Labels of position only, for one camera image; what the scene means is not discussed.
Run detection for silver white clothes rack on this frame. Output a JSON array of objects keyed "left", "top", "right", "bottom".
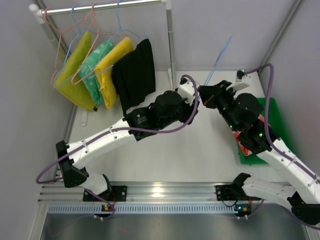
[{"left": 28, "top": 0, "right": 181, "bottom": 127}]

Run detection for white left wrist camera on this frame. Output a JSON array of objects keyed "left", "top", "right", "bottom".
[{"left": 174, "top": 77, "right": 196, "bottom": 106}]

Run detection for black trousers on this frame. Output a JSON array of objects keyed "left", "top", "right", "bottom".
[{"left": 111, "top": 39, "right": 156, "bottom": 115}]

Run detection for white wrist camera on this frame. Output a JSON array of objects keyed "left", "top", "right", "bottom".
[
  {"left": 226, "top": 70, "right": 251, "bottom": 92},
  {"left": 174, "top": 77, "right": 196, "bottom": 106}
]

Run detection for green white patterned trousers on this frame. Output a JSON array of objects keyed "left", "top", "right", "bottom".
[{"left": 78, "top": 40, "right": 114, "bottom": 105}]

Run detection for blue wire hanger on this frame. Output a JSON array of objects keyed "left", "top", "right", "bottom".
[
  {"left": 204, "top": 36, "right": 232, "bottom": 86},
  {"left": 52, "top": 2, "right": 100, "bottom": 87},
  {"left": 85, "top": 0, "right": 148, "bottom": 79}
]

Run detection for pink wire hanger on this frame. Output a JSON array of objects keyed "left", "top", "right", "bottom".
[
  {"left": 38, "top": 6, "right": 91, "bottom": 87},
  {"left": 71, "top": 3, "right": 123, "bottom": 85}
]

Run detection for grey slotted cable duct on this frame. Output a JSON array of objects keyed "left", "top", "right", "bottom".
[{"left": 47, "top": 203, "right": 244, "bottom": 215}]

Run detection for olive yellow trousers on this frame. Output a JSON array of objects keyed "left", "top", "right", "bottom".
[{"left": 53, "top": 32, "right": 97, "bottom": 111}]

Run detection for green plastic tray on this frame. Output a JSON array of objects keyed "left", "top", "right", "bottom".
[{"left": 237, "top": 97, "right": 293, "bottom": 165}]

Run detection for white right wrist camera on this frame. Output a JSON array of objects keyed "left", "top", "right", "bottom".
[{"left": 226, "top": 70, "right": 251, "bottom": 92}]

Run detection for red white patterned trousers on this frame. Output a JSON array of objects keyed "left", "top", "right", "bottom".
[{"left": 232, "top": 114, "right": 265, "bottom": 156}]

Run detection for aluminium mounting rail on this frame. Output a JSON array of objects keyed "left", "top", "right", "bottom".
[{"left": 37, "top": 181, "right": 311, "bottom": 204}]

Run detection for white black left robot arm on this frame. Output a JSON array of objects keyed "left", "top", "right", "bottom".
[{"left": 55, "top": 89, "right": 197, "bottom": 199}]

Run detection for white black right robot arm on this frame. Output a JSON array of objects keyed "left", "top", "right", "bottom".
[{"left": 198, "top": 80, "right": 320, "bottom": 226}]

